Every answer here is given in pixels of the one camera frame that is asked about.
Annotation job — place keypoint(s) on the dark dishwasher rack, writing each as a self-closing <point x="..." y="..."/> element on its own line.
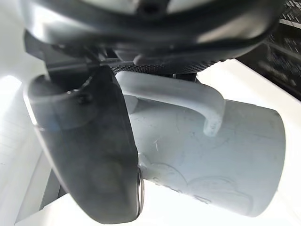
<point x="282" y="47"/>

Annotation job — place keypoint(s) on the white ceramic mug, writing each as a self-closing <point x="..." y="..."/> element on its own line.
<point x="211" y="160"/>

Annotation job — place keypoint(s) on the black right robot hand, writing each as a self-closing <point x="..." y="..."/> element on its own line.
<point x="94" y="146"/>

